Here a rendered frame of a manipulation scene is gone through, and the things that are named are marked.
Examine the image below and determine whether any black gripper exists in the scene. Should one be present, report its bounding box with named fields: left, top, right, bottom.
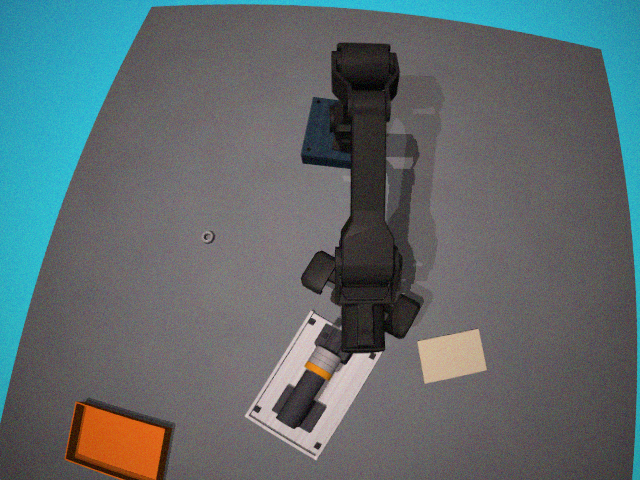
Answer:
left=301, top=251, right=421, bottom=339

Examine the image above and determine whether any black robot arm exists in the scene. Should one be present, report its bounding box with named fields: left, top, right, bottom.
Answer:
left=330, top=43, right=403, bottom=354

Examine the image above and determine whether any orange ring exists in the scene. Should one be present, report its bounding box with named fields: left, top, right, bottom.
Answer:
left=305, top=361, right=333, bottom=381

